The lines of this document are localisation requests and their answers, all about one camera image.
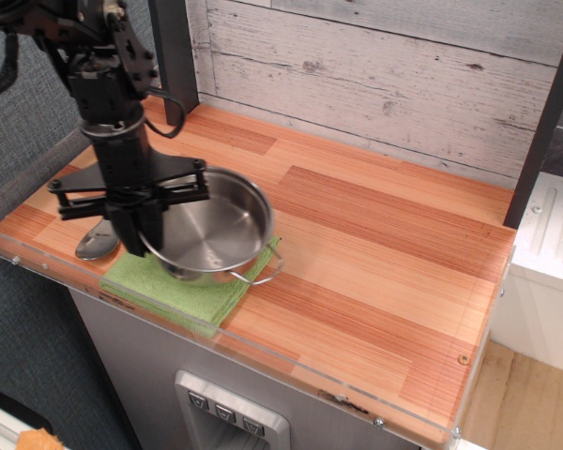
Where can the green folded cloth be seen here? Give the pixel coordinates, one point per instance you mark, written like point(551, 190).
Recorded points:
point(146, 285)

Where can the orange object at corner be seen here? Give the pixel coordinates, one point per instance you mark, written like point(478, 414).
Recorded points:
point(38, 439)

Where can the clear acrylic guard rail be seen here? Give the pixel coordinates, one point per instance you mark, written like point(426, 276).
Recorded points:
point(391, 271)

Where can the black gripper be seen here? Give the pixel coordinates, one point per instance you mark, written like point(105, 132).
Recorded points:
point(130, 181)

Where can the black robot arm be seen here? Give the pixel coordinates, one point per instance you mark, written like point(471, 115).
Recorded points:
point(109, 72)

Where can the white toy sink unit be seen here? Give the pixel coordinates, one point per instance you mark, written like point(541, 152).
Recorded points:
point(528, 314)

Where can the silver metal pot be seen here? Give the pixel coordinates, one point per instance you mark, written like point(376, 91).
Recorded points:
point(223, 238)

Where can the blue handled metal spoon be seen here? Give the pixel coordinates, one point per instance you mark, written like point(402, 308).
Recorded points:
point(99, 242)

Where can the silver dispenser button panel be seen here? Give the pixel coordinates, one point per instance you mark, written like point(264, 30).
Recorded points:
point(220, 419)

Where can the dark grey right post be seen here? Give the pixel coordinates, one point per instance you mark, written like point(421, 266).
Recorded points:
point(537, 151)

